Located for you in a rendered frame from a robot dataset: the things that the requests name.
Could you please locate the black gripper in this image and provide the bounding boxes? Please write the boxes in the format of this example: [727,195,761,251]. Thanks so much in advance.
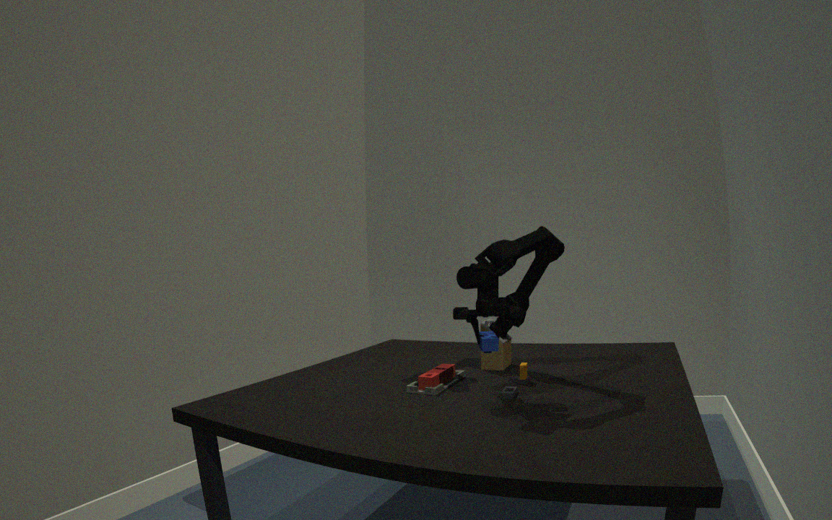
[453,287,523,344]

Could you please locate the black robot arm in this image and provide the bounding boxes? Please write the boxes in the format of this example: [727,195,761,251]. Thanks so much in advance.
[456,226,565,339]

